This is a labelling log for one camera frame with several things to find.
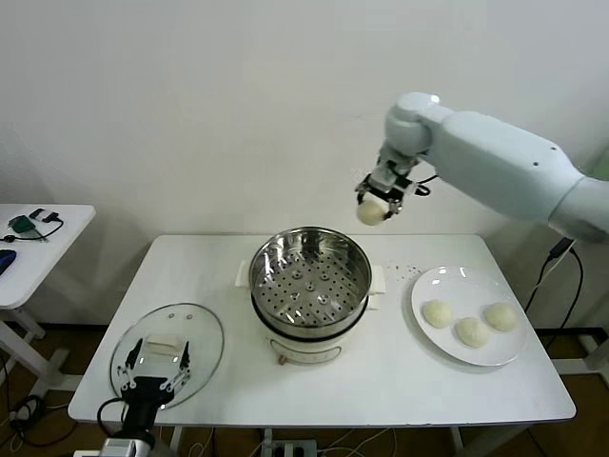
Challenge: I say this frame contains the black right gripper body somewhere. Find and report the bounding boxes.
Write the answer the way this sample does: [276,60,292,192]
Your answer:
[363,175,406,203]

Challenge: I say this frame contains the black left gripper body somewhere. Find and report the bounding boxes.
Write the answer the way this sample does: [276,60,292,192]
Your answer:
[121,376,175,429]

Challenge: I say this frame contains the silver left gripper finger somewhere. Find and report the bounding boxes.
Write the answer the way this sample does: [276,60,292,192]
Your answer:
[162,341,193,393]
[116,337,145,391]

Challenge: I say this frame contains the white steamed baozi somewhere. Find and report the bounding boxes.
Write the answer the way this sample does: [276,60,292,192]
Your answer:
[356,198,389,227]
[483,302,519,333]
[454,317,491,348]
[422,299,453,329]

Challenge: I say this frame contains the round glass pot lid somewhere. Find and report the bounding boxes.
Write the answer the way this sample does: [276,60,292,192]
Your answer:
[108,302,226,410]

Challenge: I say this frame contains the stainless steel steamer basket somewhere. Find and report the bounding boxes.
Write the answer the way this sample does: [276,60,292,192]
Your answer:
[236,227,387,342]

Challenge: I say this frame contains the scattered dark crumbs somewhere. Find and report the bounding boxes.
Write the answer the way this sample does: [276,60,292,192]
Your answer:
[383,259,422,283]

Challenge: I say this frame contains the white round plate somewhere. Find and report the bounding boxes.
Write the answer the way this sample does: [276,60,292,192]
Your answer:
[410,265,528,367]

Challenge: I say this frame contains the white side table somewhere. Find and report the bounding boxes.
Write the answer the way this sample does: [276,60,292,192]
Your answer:
[0,204,96,396]

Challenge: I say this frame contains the white power strip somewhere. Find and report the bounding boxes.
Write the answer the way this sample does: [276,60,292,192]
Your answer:
[270,438,319,457]

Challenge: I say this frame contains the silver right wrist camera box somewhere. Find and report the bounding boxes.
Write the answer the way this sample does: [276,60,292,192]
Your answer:
[368,160,421,197]

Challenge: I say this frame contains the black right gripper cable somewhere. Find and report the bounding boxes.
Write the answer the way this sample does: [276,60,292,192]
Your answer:
[408,171,440,197]

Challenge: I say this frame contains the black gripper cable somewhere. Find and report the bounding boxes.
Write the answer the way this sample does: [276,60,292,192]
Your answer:
[408,171,440,197]
[97,397,128,435]

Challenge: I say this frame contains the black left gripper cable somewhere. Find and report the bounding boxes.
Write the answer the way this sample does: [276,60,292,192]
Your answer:
[97,397,128,435]

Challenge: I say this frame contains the tangled floor cables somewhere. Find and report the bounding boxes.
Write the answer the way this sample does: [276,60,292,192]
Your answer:
[0,351,77,449]

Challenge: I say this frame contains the black cable with plug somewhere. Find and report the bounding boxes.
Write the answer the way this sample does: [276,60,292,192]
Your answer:
[0,211,66,244]

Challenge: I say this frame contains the black power adapter cable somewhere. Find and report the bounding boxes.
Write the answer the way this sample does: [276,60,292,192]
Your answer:
[522,237,585,332]

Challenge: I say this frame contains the thin white floor cables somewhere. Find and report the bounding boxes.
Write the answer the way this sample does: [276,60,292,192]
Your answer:
[189,427,402,457]

